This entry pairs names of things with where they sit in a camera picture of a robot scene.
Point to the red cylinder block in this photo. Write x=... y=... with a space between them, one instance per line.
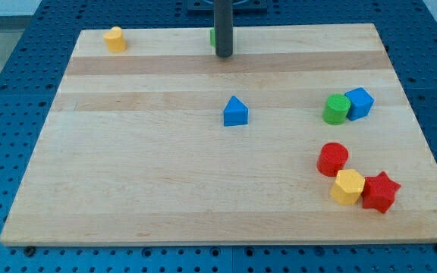
x=332 y=158

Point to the wooden board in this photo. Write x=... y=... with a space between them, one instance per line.
x=134 y=152

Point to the blue cube block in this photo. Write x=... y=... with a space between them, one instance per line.
x=361 y=103

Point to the red star block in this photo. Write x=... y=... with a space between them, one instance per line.
x=379 y=192

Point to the yellow hexagon block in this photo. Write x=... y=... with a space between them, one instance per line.
x=348 y=186

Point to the yellow heart block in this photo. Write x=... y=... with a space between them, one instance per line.
x=114 y=40

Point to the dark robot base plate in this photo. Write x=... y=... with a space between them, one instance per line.
x=200 y=6

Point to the blue triangle block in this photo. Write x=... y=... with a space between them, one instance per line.
x=235 y=113

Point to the green block behind rod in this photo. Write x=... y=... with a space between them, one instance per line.
x=212 y=37

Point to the green cylinder block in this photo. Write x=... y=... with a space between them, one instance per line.
x=336 y=109

